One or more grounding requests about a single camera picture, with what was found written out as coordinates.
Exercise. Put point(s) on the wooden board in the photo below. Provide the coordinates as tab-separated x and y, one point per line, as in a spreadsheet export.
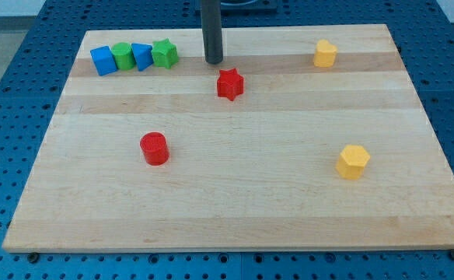
254	174

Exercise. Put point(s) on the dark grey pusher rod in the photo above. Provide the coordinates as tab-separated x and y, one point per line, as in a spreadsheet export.
211	26

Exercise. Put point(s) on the green star block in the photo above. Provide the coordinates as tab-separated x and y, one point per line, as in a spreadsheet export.
164	53

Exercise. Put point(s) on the yellow heart block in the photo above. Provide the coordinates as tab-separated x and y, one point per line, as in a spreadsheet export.
325	54

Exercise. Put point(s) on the blue cube block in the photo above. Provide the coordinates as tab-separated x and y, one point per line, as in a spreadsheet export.
103	60

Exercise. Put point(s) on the red cylinder block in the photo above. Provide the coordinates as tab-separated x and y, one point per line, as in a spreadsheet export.
154	148

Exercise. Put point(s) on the blue triangle block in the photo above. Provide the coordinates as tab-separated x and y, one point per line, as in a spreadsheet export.
142	55

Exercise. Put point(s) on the green cylinder block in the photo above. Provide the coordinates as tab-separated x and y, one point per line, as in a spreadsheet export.
123	55

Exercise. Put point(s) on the yellow hexagon block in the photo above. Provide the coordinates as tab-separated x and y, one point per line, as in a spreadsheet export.
352	162

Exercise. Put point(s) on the red star block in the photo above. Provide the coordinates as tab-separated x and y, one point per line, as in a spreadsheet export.
230	84

